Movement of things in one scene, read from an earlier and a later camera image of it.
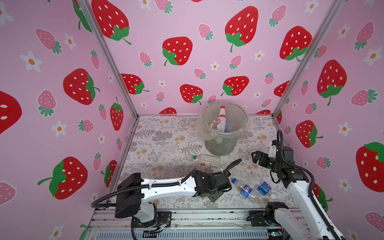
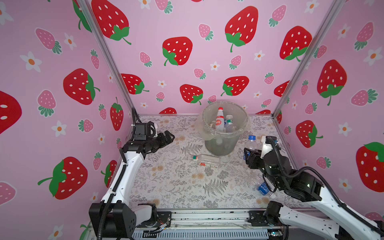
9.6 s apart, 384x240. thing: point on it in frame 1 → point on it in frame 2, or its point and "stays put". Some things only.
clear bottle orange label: (214, 125) stays put
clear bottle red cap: (221, 119) stays put
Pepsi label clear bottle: (245, 189) → (251, 144)
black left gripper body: (214, 197) → (156, 143)
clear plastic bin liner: (235, 113) stays put
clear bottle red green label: (205, 158) stays put
